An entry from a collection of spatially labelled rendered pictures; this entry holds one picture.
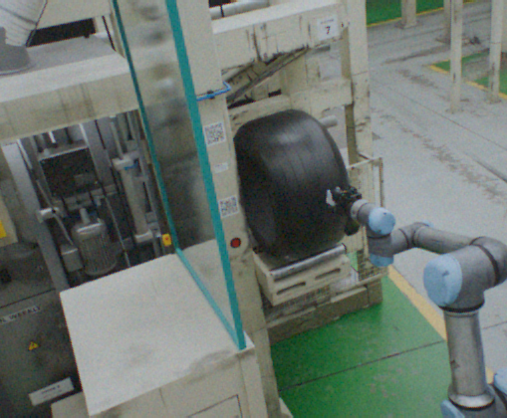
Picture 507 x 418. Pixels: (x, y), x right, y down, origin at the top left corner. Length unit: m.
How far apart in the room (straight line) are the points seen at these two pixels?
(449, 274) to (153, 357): 0.74
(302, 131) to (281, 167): 0.17
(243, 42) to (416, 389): 1.82
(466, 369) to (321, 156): 0.88
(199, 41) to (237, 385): 1.09
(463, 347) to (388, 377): 1.55
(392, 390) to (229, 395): 1.69
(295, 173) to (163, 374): 0.93
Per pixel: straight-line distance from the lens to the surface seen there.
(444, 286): 1.56
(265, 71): 2.59
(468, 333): 1.66
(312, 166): 2.15
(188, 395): 1.51
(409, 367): 3.26
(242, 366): 1.52
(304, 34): 2.48
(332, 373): 3.24
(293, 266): 2.39
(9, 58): 2.23
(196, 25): 2.03
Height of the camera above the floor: 2.23
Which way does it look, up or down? 28 degrees down
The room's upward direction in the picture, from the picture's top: 10 degrees counter-clockwise
